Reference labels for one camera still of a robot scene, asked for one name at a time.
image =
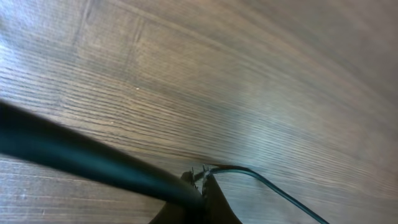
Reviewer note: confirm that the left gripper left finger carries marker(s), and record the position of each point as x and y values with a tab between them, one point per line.
183	202

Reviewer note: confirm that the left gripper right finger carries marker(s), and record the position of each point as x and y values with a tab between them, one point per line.
217	209

